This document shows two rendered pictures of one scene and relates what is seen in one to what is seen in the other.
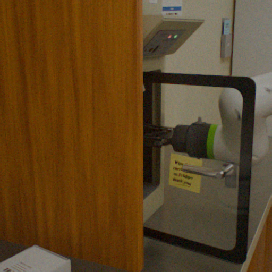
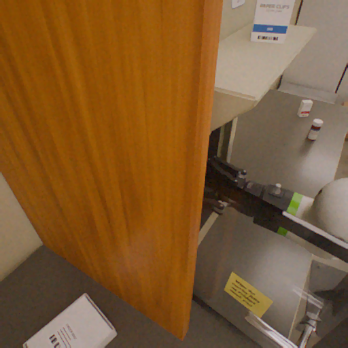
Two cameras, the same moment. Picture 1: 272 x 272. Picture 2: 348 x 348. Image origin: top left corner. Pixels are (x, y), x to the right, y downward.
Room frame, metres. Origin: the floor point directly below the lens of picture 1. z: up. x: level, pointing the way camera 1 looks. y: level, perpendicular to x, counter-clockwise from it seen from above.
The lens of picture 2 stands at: (0.68, -0.01, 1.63)
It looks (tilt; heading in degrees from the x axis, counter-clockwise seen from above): 43 degrees down; 7
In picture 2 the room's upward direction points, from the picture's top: straight up
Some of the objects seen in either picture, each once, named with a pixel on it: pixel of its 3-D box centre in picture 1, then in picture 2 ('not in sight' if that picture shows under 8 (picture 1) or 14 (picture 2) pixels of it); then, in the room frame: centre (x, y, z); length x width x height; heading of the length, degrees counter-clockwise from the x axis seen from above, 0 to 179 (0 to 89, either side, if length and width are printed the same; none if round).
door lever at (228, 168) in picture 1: (207, 169); (279, 327); (0.83, -0.15, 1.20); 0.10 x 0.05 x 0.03; 57
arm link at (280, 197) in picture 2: not in sight; (272, 204); (1.08, -0.17, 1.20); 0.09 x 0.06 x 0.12; 155
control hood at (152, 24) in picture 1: (164, 37); (249, 79); (1.10, -0.08, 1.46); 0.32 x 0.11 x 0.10; 155
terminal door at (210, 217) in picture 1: (181, 164); (244, 285); (0.90, -0.11, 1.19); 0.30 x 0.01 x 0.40; 57
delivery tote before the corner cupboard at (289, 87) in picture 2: not in sight; (301, 107); (3.61, -1.11, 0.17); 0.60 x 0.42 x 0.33; 63
